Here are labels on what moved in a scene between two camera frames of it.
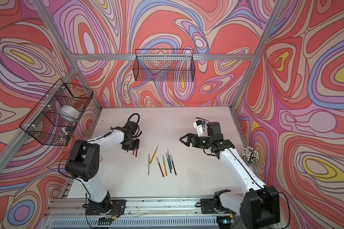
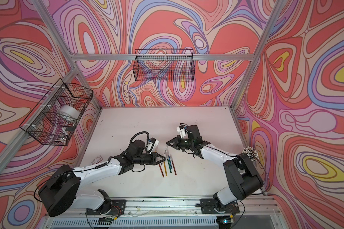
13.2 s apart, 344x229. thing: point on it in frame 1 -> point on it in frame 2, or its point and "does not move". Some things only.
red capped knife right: (173, 165) does not move
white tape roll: (69, 111) does not move
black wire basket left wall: (54, 118) does not move
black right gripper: (189, 136) -> (177, 140)
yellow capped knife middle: (165, 165) does not move
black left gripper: (136, 147) -> (163, 158)
